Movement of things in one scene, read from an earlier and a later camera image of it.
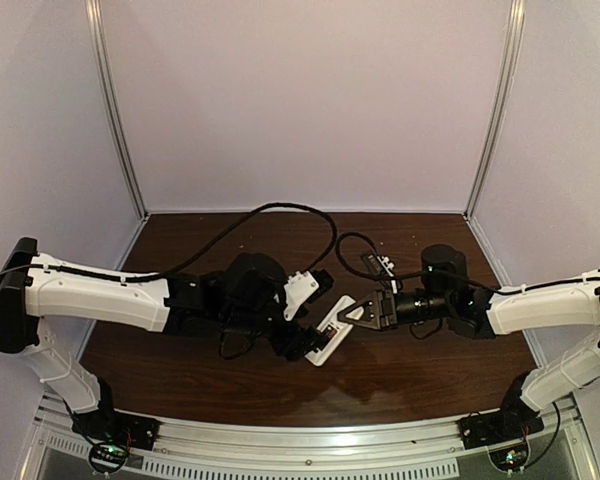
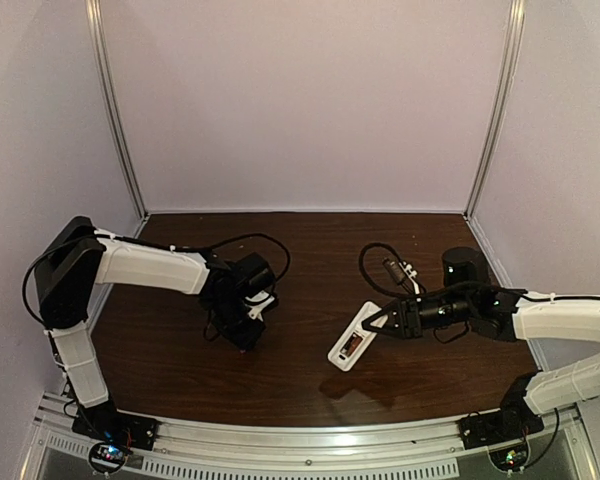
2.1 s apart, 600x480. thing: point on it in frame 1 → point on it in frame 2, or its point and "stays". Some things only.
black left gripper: [300, 340] → [241, 332]
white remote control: [333, 330] → [356, 338]
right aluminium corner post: [505, 100] stays
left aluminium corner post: [100, 52] stays
